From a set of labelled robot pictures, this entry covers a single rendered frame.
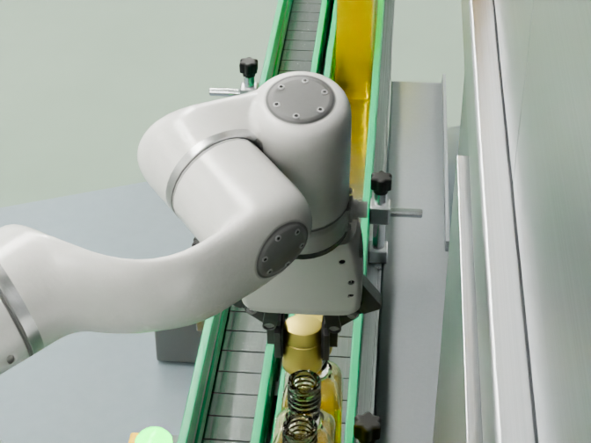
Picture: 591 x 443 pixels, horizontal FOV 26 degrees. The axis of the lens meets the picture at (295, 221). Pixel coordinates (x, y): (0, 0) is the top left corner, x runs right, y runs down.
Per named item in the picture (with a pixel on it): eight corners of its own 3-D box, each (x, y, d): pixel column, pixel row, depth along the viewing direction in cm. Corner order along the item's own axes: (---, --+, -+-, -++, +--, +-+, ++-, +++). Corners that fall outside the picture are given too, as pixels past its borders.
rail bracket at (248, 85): (258, 145, 195) (256, 67, 187) (209, 143, 195) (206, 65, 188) (260, 132, 198) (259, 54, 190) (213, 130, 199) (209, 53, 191)
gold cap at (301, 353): (321, 378, 113) (322, 337, 111) (280, 375, 113) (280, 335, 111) (323, 354, 116) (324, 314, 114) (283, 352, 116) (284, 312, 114)
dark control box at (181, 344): (215, 367, 172) (212, 318, 167) (156, 364, 172) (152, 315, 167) (222, 329, 178) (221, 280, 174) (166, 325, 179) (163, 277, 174)
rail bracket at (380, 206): (419, 271, 168) (425, 185, 161) (367, 268, 169) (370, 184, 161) (419, 253, 172) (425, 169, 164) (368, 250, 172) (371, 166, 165)
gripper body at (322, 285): (368, 178, 102) (363, 265, 111) (240, 173, 103) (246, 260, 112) (364, 250, 98) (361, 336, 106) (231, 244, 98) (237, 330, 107)
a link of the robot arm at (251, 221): (-16, 297, 91) (229, 156, 98) (74, 424, 84) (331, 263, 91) (-48, 223, 84) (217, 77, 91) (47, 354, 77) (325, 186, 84)
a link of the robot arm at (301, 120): (193, 197, 85) (120, 115, 90) (204, 294, 93) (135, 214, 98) (374, 102, 90) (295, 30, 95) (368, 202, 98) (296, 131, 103)
